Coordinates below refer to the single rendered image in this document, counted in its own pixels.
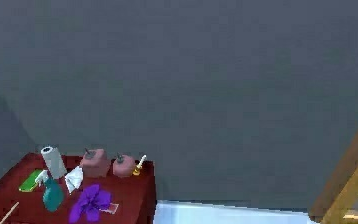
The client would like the teal spray bottle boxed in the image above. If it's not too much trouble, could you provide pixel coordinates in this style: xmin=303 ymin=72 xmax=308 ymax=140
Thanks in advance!
xmin=34 ymin=169 xmax=66 ymax=213

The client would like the grey paper towel roll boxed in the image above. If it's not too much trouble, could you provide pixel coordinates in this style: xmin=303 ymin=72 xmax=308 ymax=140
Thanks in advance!
xmin=40 ymin=145 xmax=68 ymax=180

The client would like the small pink card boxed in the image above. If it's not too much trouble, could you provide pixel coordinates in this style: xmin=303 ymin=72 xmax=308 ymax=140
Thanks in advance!
xmin=99 ymin=202 xmax=120 ymax=215

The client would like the green flat book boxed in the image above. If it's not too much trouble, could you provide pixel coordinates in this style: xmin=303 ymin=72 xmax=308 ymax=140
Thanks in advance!
xmin=18 ymin=168 xmax=45 ymax=193

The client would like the round pink soap bottle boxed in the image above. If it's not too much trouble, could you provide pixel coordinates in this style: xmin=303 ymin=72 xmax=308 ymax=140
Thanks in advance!
xmin=112 ymin=152 xmax=136 ymax=178

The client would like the purple cloth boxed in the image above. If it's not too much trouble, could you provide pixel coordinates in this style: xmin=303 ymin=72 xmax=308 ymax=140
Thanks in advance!
xmin=68 ymin=183 xmax=113 ymax=224

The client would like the dark red table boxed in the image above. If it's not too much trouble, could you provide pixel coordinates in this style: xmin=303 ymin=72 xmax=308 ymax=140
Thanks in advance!
xmin=0 ymin=152 xmax=157 ymax=224

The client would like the tan wooden stick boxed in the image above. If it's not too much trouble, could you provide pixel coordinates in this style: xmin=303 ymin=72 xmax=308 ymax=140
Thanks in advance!
xmin=0 ymin=201 xmax=21 ymax=224

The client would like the white crumpled tissue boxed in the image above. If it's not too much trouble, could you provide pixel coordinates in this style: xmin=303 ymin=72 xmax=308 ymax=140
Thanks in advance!
xmin=64 ymin=165 xmax=85 ymax=195

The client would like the light wooden shelf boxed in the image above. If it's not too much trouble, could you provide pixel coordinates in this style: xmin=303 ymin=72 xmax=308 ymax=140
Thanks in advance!
xmin=308 ymin=112 xmax=358 ymax=224

